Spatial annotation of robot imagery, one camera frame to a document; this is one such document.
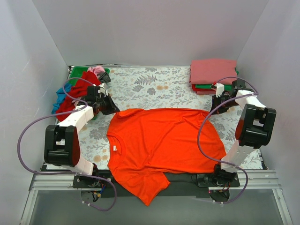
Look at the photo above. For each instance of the green plastic bin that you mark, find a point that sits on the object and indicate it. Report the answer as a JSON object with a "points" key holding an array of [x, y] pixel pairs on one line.
{"points": [[77, 72]]}

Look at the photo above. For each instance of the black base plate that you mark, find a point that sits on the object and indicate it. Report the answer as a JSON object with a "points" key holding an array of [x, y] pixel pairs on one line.
{"points": [[185, 184]]}

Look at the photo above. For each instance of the red crumpled t shirt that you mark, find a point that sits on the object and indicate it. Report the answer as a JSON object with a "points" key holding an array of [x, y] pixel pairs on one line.
{"points": [[79, 90]]}

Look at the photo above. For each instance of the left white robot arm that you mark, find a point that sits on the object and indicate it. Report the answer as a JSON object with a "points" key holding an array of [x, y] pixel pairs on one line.
{"points": [[62, 146]]}

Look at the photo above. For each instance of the blue crumpled t shirt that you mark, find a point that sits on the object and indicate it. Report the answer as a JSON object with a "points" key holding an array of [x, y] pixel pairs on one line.
{"points": [[61, 97]]}

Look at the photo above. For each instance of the grey crumpled t shirt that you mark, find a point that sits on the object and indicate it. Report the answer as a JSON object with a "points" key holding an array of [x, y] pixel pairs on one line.
{"points": [[104, 77]]}

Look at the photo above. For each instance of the folded light pink t shirt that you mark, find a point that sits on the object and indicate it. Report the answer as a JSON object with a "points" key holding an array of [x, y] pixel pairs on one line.
{"points": [[205, 92]]}

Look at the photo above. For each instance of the pink crumpled t shirt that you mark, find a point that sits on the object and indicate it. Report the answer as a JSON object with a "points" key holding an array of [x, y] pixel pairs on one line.
{"points": [[96, 70]]}

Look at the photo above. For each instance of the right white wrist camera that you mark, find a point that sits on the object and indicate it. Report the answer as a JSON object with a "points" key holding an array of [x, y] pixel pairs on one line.
{"points": [[218, 88]]}

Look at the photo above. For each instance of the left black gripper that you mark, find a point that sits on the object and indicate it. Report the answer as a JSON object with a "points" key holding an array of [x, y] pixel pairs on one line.
{"points": [[107, 106]]}

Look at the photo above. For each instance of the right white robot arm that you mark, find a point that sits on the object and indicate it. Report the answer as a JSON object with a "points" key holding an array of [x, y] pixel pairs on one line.
{"points": [[253, 130]]}

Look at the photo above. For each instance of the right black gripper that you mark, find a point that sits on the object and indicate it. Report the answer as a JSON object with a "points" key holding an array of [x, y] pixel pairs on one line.
{"points": [[217, 104]]}

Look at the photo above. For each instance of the orange t shirt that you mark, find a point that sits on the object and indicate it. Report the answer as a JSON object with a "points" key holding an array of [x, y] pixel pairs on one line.
{"points": [[146, 144]]}

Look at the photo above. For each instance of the floral table cloth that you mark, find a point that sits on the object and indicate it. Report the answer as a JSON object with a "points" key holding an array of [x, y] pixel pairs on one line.
{"points": [[139, 87]]}

